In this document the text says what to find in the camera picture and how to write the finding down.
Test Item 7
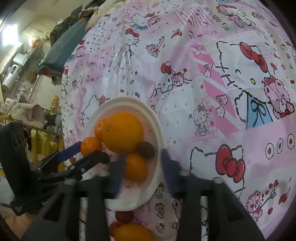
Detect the cream quilt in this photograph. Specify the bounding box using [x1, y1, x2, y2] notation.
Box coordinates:
[85, 0, 126, 32]

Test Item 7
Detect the blue pillow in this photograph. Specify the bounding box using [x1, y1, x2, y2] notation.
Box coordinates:
[36, 18, 88, 77]

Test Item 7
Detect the dark plum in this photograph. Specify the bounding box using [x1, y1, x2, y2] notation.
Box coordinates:
[137, 142, 156, 160]

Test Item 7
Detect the small mandarin orange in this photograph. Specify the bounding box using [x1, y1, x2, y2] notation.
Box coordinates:
[94, 118, 110, 142]

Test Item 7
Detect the plush toy on rack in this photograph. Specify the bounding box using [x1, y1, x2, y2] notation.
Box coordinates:
[4, 103, 46, 128]

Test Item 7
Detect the large orange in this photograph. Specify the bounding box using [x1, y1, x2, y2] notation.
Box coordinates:
[102, 112, 144, 154]

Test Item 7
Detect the pink white plate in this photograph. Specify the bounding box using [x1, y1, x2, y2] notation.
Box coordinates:
[81, 96, 165, 211]

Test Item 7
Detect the pink cartoon bedsheet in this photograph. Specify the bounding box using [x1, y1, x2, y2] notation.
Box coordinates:
[61, 1, 295, 237]

